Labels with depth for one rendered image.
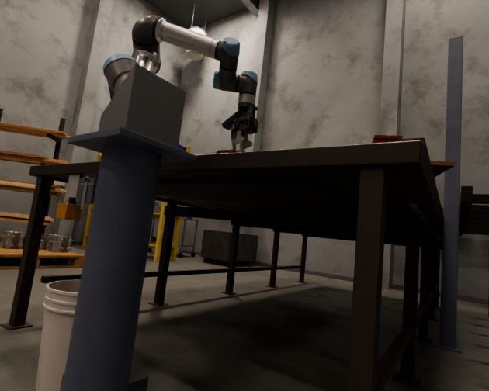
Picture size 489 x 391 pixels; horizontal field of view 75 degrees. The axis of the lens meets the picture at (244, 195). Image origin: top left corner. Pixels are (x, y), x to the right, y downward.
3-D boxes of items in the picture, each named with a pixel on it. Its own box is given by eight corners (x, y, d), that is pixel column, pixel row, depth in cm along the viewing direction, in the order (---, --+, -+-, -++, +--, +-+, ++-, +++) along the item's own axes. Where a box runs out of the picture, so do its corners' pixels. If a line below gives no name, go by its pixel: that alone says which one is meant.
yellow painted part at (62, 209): (64, 219, 159) (72, 173, 162) (55, 218, 164) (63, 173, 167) (79, 220, 165) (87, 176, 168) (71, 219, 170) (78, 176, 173)
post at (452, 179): (462, 354, 218) (469, 31, 248) (433, 347, 227) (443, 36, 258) (461, 347, 232) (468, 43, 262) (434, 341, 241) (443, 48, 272)
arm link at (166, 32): (139, 1, 135) (245, 38, 130) (141, 29, 143) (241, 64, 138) (123, 10, 128) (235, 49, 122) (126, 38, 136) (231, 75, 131)
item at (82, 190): (86, 209, 147) (93, 171, 149) (71, 208, 155) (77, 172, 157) (108, 212, 156) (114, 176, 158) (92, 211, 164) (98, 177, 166)
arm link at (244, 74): (238, 76, 145) (257, 79, 146) (236, 98, 144) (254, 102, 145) (241, 67, 138) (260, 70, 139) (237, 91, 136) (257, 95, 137)
